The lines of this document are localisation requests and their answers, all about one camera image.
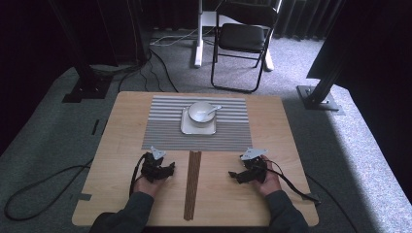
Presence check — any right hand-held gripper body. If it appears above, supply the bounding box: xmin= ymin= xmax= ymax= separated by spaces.
xmin=240 ymin=148 xmax=269 ymax=183

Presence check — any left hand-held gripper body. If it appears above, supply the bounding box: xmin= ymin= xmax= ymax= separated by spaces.
xmin=139 ymin=146 xmax=170 ymax=183

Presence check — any brown wooden chopstick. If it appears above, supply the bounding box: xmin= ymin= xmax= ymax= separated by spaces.
xmin=189 ymin=150 xmax=202 ymax=221
xmin=183 ymin=150 xmax=194 ymax=221
xmin=187 ymin=150 xmax=198 ymax=221

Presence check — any person's left hand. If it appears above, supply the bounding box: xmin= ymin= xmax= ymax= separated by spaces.
xmin=133 ymin=177 xmax=168 ymax=198

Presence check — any person's right hand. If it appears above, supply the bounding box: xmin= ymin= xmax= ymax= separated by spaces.
xmin=254 ymin=154 xmax=282 ymax=198

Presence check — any grey striped placemat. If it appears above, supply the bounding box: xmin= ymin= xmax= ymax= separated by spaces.
xmin=141 ymin=95 xmax=253 ymax=152

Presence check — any white square plate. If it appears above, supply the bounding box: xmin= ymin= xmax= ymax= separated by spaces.
xmin=180 ymin=106 xmax=218 ymax=136

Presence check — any white bowl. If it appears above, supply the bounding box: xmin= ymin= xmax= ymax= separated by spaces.
xmin=188 ymin=101 xmax=215 ymax=124

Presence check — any white spoon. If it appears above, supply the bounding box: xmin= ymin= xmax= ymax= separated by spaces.
xmin=195 ymin=105 xmax=223 ymax=117

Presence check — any grey tape piece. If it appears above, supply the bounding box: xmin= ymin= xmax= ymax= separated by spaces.
xmin=70 ymin=192 xmax=93 ymax=202

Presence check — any black stand with grey base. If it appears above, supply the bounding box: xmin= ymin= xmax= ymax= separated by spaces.
xmin=295 ymin=57 xmax=346 ymax=113

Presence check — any black metal stand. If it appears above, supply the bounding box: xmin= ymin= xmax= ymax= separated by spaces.
xmin=48 ymin=0 xmax=113 ymax=104

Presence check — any black folding chair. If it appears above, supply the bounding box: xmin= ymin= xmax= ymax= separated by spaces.
xmin=210 ymin=0 xmax=280 ymax=94

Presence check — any dark curtain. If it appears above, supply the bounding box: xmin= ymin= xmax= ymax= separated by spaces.
xmin=142 ymin=0 xmax=345 ymax=41

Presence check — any left hand-held gripper cable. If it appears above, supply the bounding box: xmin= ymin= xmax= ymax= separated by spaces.
xmin=128 ymin=152 xmax=148 ymax=198

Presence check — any hand-held gripper cable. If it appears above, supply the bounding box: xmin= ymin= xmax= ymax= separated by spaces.
xmin=263 ymin=158 xmax=322 ymax=206
xmin=128 ymin=152 xmax=148 ymax=198

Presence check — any right hand-held gripper cable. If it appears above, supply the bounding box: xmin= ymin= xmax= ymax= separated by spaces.
xmin=263 ymin=158 xmax=322 ymax=206

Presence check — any thin black floor cable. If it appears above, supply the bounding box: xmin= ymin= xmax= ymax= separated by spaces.
xmin=304 ymin=173 xmax=359 ymax=233

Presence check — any black floor cable loop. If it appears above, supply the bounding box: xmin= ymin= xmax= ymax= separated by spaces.
xmin=3 ymin=158 xmax=95 ymax=222

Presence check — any white desk frame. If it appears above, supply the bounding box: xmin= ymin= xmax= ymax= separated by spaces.
xmin=193 ymin=0 xmax=283 ymax=72

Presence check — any white floor cable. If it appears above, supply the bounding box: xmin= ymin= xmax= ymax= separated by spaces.
xmin=150 ymin=27 xmax=217 ymax=47

